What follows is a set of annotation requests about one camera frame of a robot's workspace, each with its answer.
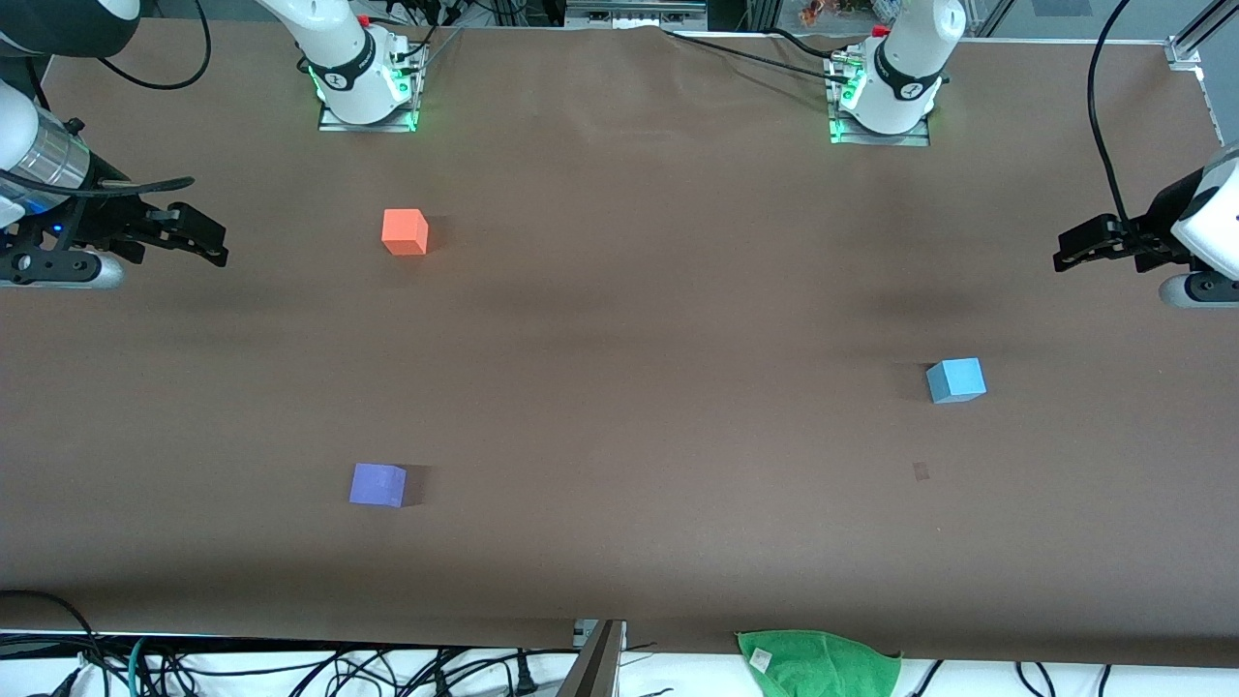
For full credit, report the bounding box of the brown table cover sheet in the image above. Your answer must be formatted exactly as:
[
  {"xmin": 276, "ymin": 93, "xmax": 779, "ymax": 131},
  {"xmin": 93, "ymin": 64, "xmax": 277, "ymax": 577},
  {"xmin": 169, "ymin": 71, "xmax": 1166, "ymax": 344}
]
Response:
[{"xmin": 0, "ymin": 19, "xmax": 1239, "ymax": 669}]

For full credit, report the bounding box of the orange foam block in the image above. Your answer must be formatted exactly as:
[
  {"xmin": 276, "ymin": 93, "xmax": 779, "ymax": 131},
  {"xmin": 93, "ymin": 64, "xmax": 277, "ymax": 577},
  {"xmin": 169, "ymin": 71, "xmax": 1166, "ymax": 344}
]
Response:
[{"xmin": 381, "ymin": 208, "xmax": 430, "ymax": 257}]

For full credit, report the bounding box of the black cable across table cover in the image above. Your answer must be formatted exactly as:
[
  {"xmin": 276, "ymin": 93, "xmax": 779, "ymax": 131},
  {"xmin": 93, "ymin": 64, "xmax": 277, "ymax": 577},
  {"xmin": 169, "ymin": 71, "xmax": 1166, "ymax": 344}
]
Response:
[{"xmin": 662, "ymin": 27, "xmax": 855, "ymax": 84}]

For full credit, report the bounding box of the blue foam block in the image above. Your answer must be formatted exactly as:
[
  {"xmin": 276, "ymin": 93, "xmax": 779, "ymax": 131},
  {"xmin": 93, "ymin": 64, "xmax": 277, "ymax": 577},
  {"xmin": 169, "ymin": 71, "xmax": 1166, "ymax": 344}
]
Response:
[{"xmin": 925, "ymin": 357, "xmax": 988, "ymax": 405}]

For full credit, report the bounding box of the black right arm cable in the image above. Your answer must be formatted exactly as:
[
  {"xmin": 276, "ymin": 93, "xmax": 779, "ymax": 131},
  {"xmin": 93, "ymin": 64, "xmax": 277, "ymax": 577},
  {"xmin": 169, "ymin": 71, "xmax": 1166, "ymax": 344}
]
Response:
[{"xmin": 0, "ymin": 0, "xmax": 213, "ymax": 200}]

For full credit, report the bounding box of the purple foam block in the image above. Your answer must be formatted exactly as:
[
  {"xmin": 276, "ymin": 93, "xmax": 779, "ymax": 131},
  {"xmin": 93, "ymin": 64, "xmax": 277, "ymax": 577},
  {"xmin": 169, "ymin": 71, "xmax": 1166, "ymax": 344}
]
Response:
[{"xmin": 348, "ymin": 463, "xmax": 408, "ymax": 508}]

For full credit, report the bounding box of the aluminium frame post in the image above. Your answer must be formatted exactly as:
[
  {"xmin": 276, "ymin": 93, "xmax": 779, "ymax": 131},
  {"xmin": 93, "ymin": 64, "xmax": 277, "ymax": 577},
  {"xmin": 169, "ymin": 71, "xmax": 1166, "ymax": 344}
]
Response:
[{"xmin": 1165, "ymin": 0, "xmax": 1239, "ymax": 71}]

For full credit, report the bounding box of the thick black looped cable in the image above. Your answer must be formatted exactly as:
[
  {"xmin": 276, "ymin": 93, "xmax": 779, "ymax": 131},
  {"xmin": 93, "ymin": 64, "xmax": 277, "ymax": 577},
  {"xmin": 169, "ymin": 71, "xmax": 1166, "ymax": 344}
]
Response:
[{"xmin": 0, "ymin": 589, "xmax": 106, "ymax": 697}]

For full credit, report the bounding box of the green microfibre cloth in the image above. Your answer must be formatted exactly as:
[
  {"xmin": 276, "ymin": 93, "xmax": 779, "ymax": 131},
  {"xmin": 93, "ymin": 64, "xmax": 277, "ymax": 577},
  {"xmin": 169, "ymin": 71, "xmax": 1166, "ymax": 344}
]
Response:
[{"xmin": 736, "ymin": 629, "xmax": 903, "ymax": 697}]

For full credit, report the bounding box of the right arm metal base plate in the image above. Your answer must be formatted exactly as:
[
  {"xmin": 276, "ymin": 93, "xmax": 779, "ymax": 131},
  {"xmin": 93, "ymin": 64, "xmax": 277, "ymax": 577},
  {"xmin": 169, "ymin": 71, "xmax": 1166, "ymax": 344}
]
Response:
[{"xmin": 317, "ymin": 44, "xmax": 428, "ymax": 134}]

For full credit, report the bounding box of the grey metal profile bar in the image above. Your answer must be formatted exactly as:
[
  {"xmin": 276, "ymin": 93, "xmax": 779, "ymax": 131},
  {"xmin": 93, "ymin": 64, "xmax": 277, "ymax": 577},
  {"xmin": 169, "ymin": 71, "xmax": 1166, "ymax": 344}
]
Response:
[{"xmin": 556, "ymin": 620, "xmax": 626, "ymax": 697}]

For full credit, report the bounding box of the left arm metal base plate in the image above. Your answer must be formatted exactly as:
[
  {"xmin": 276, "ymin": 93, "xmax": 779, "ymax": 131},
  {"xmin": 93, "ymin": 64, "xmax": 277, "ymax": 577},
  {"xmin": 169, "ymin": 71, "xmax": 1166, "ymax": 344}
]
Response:
[{"xmin": 826, "ymin": 53, "xmax": 932, "ymax": 147}]

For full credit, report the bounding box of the grey metal rail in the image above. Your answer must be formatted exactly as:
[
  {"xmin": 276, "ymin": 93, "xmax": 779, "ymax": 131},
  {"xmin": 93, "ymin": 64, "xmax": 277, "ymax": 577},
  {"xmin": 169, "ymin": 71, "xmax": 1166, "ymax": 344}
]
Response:
[{"xmin": 564, "ymin": 0, "xmax": 710, "ymax": 31}]

